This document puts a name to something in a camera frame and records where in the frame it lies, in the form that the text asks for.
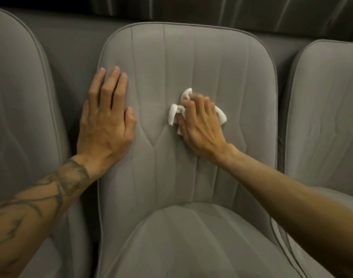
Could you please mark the person's right forearm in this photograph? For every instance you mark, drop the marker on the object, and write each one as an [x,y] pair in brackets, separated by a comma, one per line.
[303,208]

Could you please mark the person's left hand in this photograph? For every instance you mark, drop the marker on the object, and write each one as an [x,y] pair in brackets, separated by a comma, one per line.
[104,133]

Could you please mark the grey padded chair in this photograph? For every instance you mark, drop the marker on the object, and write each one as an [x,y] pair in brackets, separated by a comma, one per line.
[324,112]
[20,98]
[170,185]

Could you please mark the white cleaning cloth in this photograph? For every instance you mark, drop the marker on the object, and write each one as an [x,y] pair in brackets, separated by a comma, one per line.
[173,112]

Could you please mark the person's right hand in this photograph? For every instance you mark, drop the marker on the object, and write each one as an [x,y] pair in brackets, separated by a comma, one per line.
[202,130]

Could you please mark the black metal wall strip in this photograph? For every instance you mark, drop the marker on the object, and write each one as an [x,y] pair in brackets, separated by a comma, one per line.
[222,11]

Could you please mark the person's left forearm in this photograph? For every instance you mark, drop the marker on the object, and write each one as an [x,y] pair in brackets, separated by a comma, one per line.
[34,214]

